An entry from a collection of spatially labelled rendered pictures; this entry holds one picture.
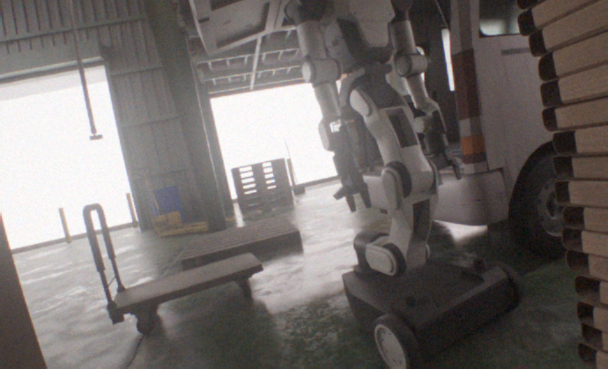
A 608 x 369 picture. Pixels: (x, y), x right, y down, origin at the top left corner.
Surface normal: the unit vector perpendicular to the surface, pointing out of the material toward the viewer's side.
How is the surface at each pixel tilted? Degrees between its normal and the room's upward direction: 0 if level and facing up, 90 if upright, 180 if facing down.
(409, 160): 66
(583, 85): 90
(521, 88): 90
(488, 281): 45
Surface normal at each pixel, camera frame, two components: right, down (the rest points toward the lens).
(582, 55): -0.95, 0.22
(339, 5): -0.35, 0.04
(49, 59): 0.24, 0.01
